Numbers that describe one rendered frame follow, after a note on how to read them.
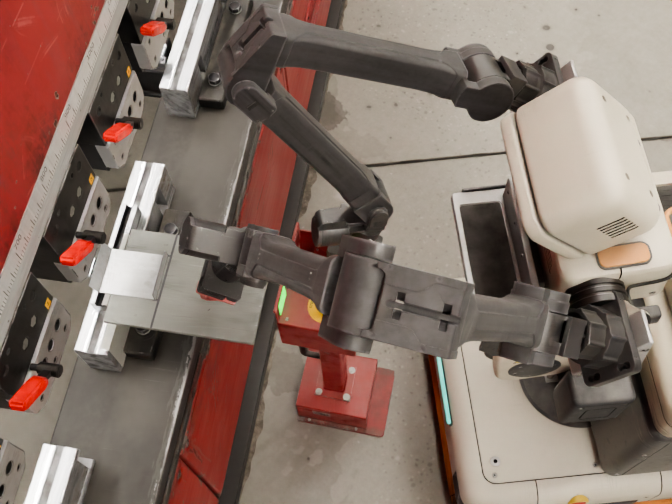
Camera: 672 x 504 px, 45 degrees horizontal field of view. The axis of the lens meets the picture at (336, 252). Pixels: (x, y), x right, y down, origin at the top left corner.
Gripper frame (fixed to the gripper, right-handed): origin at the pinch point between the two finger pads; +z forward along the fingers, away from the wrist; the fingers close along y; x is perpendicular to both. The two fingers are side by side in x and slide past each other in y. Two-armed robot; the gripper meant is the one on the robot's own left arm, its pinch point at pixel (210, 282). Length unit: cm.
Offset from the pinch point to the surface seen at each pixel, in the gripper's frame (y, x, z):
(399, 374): -23, 79, 74
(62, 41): -12.2, -34.2, -31.0
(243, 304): 1.9, 6.5, -0.2
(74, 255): 10.7, -23.4, -19.2
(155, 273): -1.4, -8.1, 7.5
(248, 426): 0, 42, 89
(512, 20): -162, 98, 62
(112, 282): 1.4, -14.2, 10.9
